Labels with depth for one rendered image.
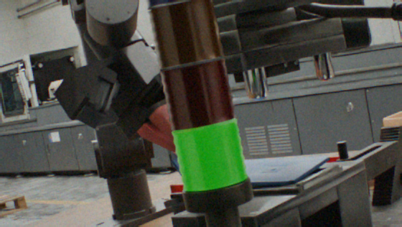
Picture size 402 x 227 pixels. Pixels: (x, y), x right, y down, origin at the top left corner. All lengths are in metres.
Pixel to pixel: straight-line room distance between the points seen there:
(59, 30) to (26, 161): 3.08
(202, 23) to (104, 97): 0.36
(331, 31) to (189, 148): 0.37
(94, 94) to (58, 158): 8.61
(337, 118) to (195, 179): 5.71
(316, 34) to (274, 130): 5.84
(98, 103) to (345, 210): 0.28
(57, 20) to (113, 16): 11.62
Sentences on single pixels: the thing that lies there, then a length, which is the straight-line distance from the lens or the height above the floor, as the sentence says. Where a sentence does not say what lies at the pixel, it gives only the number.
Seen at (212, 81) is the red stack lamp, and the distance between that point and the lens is 0.39.
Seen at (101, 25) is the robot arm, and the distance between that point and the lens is 0.74.
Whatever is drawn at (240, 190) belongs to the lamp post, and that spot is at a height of 1.05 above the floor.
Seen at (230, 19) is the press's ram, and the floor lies 1.15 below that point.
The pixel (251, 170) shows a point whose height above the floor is 1.00.
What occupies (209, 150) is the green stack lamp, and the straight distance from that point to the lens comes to 0.39.
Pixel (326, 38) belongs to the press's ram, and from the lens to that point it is 0.72.
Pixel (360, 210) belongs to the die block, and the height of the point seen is 0.94.
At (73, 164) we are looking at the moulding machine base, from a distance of 9.08.
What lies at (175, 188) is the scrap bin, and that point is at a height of 0.95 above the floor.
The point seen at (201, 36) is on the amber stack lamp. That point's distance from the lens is 0.39.
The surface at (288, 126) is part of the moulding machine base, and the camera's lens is 6.44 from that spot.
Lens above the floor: 1.12
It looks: 4 degrees down
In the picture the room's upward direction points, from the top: 11 degrees counter-clockwise
